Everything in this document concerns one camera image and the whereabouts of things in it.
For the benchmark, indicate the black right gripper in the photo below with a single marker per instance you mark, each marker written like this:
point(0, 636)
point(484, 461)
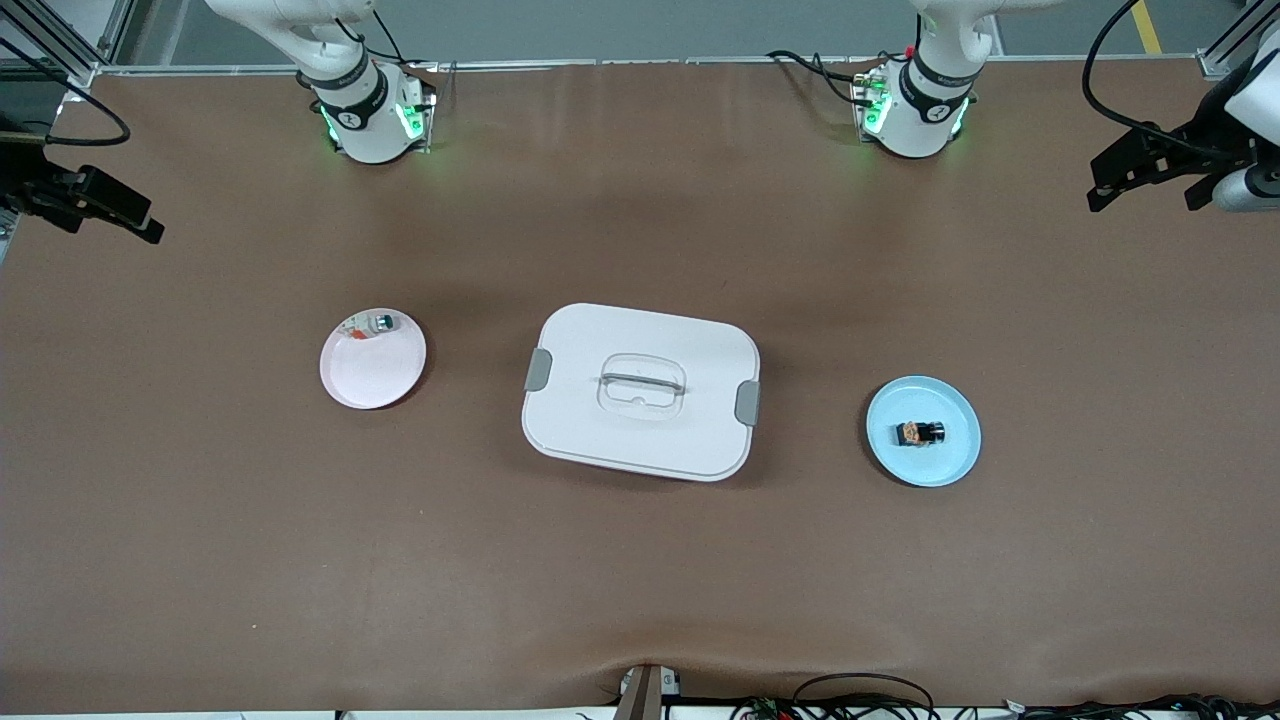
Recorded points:
point(30, 180)

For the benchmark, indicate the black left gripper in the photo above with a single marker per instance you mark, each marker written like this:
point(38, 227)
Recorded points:
point(1197, 143)

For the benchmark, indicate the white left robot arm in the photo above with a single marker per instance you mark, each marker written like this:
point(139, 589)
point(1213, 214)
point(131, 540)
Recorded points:
point(920, 110)

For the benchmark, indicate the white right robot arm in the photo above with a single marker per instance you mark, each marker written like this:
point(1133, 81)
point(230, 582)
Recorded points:
point(360, 110)

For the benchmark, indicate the white lidded storage box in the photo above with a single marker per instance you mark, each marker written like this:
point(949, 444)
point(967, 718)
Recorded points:
point(640, 440)

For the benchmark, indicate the pale pink round plate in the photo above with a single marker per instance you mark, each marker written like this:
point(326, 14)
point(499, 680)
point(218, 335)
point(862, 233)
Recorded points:
point(370, 375)

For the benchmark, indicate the light blue round plate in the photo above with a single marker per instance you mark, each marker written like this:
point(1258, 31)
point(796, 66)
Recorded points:
point(920, 472)

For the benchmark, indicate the brown leather table mat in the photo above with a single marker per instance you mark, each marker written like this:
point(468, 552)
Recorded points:
point(300, 550)

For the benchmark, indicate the aluminium frame strut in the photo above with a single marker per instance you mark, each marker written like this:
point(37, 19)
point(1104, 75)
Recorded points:
point(60, 50)
point(1225, 45)

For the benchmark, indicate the small grey green switch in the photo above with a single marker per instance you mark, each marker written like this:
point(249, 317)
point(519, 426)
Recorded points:
point(383, 323)

